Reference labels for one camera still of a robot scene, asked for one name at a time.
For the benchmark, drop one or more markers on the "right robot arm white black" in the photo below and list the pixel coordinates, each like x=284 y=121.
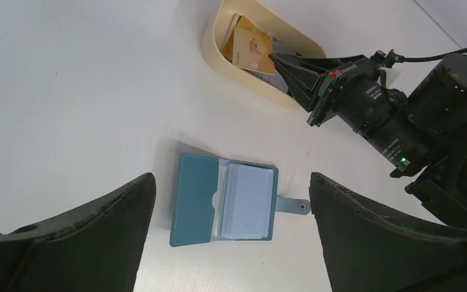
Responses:
x=438 y=107

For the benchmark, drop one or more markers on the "grey card black stripe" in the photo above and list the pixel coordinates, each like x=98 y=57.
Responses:
x=277 y=81

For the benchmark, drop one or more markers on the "beige oval tray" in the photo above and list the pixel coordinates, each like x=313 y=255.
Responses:
x=267 y=20

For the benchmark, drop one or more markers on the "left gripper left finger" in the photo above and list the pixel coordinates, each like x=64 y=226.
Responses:
x=93 y=247

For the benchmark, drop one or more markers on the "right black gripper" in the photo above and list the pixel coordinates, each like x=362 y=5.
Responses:
x=353 y=88

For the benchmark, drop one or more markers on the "blue leather card holder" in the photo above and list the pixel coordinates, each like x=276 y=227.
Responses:
x=221 y=199

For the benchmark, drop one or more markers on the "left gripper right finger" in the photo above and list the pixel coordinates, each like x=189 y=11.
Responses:
x=368 y=246

